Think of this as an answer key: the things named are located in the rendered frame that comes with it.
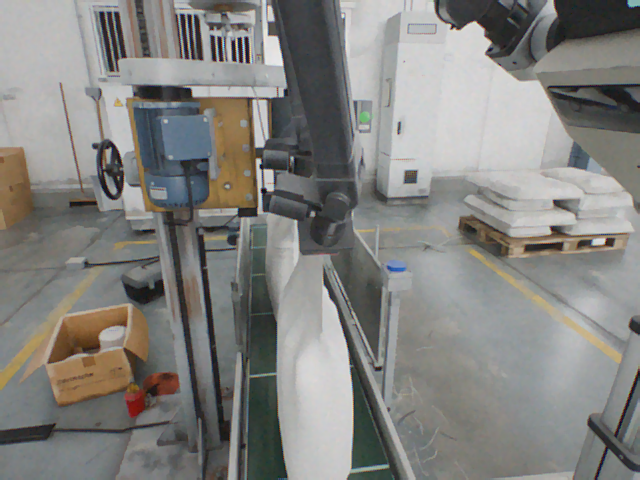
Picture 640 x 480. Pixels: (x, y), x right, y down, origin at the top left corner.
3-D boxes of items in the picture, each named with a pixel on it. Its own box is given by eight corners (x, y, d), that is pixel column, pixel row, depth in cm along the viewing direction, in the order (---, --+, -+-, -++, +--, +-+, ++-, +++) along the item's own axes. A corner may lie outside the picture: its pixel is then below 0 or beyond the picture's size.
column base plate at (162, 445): (230, 488, 141) (225, 446, 133) (106, 506, 135) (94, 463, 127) (236, 390, 187) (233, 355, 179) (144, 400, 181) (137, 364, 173)
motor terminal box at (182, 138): (214, 168, 88) (209, 115, 83) (167, 173, 82) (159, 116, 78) (203, 163, 94) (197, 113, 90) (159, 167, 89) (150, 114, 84)
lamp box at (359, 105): (371, 132, 113) (372, 100, 110) (356, 133, 112) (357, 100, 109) (364, 130, 120) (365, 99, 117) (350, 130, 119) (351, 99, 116)
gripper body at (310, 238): (296, 221, 71) (298, 203, 64) (349, 218, 72) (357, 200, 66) (299, 254, 69) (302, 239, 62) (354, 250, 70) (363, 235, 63)
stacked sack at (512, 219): (579, 227, 335) (583, 211, 330) (510, 232, 324) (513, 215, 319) (543, 213, 374) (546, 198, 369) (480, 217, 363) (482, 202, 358)
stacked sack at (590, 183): (627, 195, 343) (632, 178, 338) (583, 197, 337) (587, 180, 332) (570, 179, 405) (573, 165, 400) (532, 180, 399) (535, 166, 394)
